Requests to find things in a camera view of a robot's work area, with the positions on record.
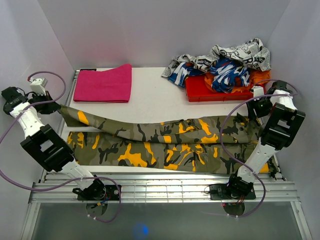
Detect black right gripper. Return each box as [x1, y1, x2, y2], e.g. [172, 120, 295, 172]
[245, 96, 273, 121]

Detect camouflage yellow green trousers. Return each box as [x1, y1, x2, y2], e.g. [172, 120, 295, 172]
[58, 104, 280, 179]

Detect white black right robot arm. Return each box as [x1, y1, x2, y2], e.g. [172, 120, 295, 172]
[225, 80, 306, 199]

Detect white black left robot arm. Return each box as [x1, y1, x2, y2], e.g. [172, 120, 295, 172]
[1, 86, 107, 201]

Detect orange trousers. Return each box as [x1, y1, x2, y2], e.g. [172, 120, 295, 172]
[204, 69, 271, 93]

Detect blue white patterned trousers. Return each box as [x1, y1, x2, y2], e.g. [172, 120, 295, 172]
[166, 57, 252, 93]

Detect newspaper print trousers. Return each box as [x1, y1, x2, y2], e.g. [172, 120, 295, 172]
[161, 38, 271, 78]

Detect folded pink trousers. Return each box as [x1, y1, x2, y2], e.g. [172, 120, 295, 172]
[73, 64, 132, 103]

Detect red plastic tray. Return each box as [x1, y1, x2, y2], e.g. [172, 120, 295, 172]
[185, 69, 271, 102]

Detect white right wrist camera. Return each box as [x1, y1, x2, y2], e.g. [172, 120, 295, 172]
[249, 85, 265, 97]

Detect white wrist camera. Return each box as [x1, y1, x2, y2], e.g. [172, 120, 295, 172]
[249, 85, 265, 97]
[29, 77, 48, 96]

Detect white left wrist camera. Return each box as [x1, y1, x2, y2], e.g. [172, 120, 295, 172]
[29, 77, 48, 96]

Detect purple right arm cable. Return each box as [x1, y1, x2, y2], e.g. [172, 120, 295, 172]
[219, 79, 300, 218]

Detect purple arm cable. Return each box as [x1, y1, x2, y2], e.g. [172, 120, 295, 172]
[219, 79, 300, 218]
[0, 71, 123, 223]

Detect aluminium table frame rail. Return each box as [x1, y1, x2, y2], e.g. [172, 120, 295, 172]
[19, 69, 313, 240]

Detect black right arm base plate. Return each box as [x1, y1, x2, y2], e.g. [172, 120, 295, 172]
[207, 183, 256, 201]

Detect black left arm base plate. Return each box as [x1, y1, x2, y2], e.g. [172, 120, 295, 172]
[72, 184, 122, 202]

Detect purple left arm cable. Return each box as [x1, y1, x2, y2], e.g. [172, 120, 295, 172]
[0, 71, 123, 223]

